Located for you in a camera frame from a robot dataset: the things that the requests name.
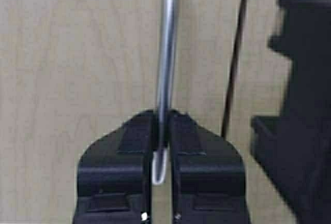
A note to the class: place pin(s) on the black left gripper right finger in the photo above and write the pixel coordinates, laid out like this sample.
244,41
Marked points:
208,175

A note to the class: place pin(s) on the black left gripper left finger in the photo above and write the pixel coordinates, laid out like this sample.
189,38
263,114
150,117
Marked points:
114,175

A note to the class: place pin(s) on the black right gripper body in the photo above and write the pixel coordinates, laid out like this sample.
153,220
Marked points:
293,148

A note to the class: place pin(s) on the metal door handle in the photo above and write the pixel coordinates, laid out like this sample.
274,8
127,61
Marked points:
167,53

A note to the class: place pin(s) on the cabinet door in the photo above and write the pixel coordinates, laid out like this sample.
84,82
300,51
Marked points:
74,70
260,85

